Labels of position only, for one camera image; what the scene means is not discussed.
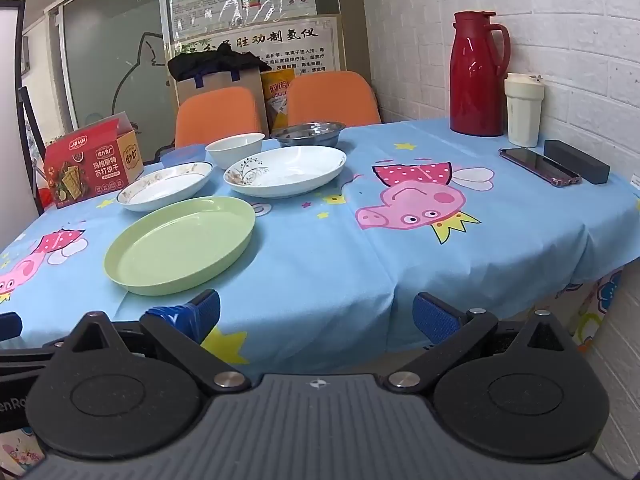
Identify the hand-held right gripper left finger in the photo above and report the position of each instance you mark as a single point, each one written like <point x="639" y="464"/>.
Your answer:
<point x="209" y="312"/>

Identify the blue bowl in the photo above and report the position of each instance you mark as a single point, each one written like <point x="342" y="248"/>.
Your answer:
<point x="182" y="156"/>

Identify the smartphone with purple case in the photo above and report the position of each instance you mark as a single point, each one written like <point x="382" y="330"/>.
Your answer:
<point x="540" y="166"/>

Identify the white plate black floral print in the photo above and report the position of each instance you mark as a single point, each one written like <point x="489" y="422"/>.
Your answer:
<point x="290" y="170"/>

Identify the white bowl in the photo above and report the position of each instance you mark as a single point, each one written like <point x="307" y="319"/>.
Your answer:
<point x="235" y="149"/>

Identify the white tumbler cup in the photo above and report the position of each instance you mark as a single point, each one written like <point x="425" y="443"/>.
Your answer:
<point x="523" y="115"/>

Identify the green plate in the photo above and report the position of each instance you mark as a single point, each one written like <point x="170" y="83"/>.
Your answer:
<point x="180" y="247"/>

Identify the red cracker box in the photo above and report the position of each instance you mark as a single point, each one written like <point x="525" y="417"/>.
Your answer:
<point x="90" y="170"/>

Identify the white panel black frame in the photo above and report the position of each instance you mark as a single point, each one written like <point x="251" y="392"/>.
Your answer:
<point x="9" y="60"/>

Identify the black rectangular case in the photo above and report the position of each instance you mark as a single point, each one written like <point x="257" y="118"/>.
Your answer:
<point x="577" y="161"/>

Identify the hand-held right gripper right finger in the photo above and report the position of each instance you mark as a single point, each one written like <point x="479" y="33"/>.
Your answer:
<point x="435" y="317"/>

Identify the blue cartoon tablecloth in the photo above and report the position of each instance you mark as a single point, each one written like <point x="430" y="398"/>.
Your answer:
<point x="310" y="260"/>

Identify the frosted glass door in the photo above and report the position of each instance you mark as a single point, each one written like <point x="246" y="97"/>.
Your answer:
<point x="110" y="50"/>

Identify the red thermos jug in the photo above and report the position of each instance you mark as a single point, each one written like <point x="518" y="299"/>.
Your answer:
<point x="475" y="80"/>

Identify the white plate brown floral rim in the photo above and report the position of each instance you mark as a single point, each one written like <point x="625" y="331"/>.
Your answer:
<point x="160" y="187"/>

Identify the colourful cartoon cloth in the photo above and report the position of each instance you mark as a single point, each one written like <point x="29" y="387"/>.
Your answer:
<point x="592" y="310"/>

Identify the orange chair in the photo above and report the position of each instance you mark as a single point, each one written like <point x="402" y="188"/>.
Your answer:
<point x="330" y="97"/>
<point x="217" y="115"/>

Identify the yellow bag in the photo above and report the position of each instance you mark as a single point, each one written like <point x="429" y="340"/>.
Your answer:
<point x="276" y="97"/>

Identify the steel bowl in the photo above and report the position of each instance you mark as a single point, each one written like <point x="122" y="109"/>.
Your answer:
<point x="307" y="133"/>

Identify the brown paper bag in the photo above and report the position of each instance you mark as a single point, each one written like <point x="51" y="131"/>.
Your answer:
<point x="220" y="80"/>

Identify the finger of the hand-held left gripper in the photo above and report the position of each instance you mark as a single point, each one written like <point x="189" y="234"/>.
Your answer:
<point x="9" y="326"/>
<point x="27" y="354"/>

